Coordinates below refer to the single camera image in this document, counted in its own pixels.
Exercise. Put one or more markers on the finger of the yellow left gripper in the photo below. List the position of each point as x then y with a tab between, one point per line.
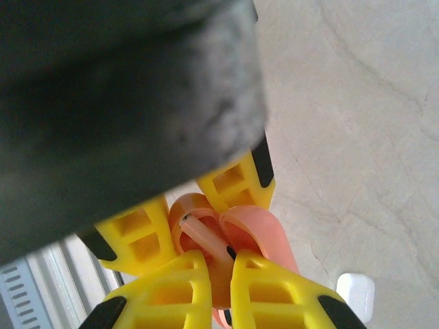
137	236
240	181

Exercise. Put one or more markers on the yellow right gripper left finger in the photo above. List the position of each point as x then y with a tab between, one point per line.
164	294

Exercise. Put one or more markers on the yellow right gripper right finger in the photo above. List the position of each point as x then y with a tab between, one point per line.
274	294

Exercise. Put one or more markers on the pink earbud charging case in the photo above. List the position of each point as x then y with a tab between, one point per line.
264	233

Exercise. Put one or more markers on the white earbud charging case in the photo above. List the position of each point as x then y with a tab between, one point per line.
355	298

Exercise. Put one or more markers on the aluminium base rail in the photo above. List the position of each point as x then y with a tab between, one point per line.
79	270

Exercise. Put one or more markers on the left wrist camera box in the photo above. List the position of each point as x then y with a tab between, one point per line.
120	103

